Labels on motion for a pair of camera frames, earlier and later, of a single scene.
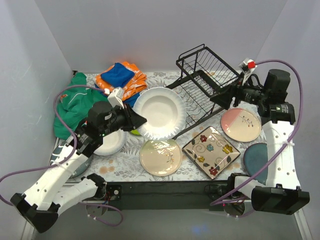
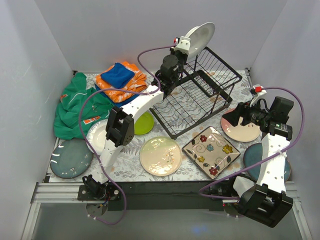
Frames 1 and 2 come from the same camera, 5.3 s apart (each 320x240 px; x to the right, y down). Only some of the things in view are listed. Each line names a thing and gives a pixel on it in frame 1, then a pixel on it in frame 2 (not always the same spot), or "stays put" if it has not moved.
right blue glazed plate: x=255 y=155 stays put
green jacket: x=73 y=106 stays put
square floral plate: x=212 y=152 stays put
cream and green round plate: x=160 y=157 stays put
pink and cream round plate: x=240 y=124 stays put
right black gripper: x=235 y=94 -> x=241 y=115
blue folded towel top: x=119 y=75 stays put
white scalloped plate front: x=163 y=110 -> x=200 y=37
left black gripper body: x=127 y=117 -> x=181 y=55
